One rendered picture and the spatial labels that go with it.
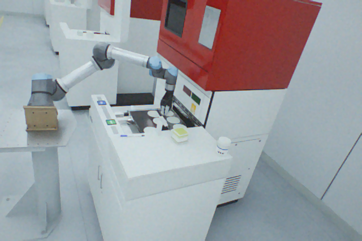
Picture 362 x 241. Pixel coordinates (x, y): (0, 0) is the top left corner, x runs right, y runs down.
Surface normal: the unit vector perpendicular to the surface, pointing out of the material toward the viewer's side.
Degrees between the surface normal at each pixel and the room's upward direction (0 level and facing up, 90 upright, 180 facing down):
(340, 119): 90
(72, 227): 0
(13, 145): 0
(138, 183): 90
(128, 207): 90
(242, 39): 90
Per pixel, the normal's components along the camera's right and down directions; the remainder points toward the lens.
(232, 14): 0.44, 0.50
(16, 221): 0.18, -0.86
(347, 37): -0.88, 0.07
